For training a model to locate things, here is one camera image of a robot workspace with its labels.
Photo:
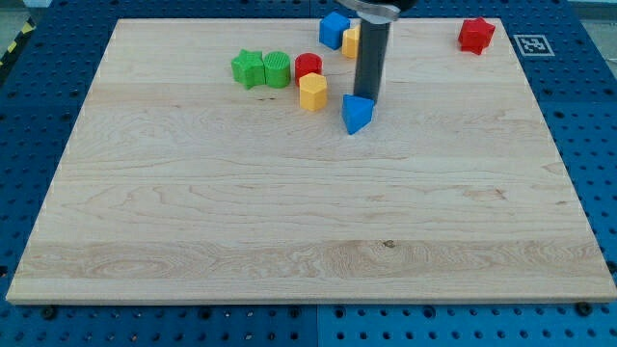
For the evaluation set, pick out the blue triangle block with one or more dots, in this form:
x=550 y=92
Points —
x=356 y=112

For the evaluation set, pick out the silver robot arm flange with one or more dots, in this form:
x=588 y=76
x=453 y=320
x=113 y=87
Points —
x=378 y=11

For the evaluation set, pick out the yellow hexagon block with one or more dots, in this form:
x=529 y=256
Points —
x=313 y=91

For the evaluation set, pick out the wooden board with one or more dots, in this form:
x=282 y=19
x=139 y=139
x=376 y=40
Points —
x=179 y=186

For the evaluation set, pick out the red cylinder block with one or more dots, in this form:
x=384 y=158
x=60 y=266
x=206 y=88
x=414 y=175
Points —
x=306 y=63

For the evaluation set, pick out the green cylinder block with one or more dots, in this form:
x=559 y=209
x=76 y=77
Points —
x=277 y=69

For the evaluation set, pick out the green star block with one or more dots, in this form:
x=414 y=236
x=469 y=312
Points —
x=248 y=68

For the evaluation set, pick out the yellow block behind pusher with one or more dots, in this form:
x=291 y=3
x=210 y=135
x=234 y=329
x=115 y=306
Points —
x=350 y=42

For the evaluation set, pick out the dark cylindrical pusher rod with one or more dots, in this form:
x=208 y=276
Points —
x=373 y=42

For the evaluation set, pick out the blue cube block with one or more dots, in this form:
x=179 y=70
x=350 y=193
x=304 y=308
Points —
x=331 y=29

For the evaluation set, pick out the red star block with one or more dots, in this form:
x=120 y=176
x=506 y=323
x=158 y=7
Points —
x=476 y=35

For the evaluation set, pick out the white fiducial marker tag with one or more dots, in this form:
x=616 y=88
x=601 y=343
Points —
x=533 y=45

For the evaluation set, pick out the black yellow hazard tape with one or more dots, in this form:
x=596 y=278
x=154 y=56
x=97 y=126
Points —
x=18 y=44

